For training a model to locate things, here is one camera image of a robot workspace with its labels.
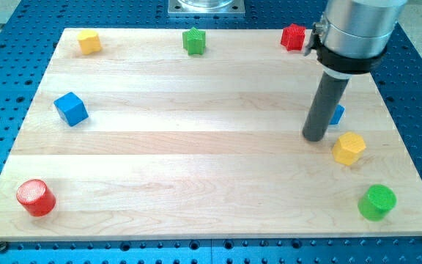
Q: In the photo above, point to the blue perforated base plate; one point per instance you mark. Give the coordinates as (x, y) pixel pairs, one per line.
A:
(28, 37)

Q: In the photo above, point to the green cylinder block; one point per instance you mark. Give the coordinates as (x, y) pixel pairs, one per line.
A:
(377, 202)

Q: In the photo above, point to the wooden board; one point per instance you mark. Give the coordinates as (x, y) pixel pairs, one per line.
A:
(211, 146)

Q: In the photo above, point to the red cylinder block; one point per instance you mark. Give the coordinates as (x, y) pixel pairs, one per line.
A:
(36, 197)

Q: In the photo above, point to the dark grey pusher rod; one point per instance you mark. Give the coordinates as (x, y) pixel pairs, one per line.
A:
(326, 99)

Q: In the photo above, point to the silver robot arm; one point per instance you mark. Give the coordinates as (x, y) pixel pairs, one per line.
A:
(351, 36)

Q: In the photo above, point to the blue cube block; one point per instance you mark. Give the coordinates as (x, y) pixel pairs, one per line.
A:
(71, 109)

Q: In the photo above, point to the blue triangle block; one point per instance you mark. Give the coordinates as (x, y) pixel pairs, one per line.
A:
(337, 115)

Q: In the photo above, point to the yellow hexagon block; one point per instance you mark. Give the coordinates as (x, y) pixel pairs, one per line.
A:
(348, 148)

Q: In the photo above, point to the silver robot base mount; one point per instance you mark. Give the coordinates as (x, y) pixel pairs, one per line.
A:
(206, 7)

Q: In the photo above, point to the red star block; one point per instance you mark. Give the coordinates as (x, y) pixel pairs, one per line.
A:
(293, 37)

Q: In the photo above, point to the green star block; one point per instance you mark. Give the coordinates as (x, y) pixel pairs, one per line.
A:
(194, 41)

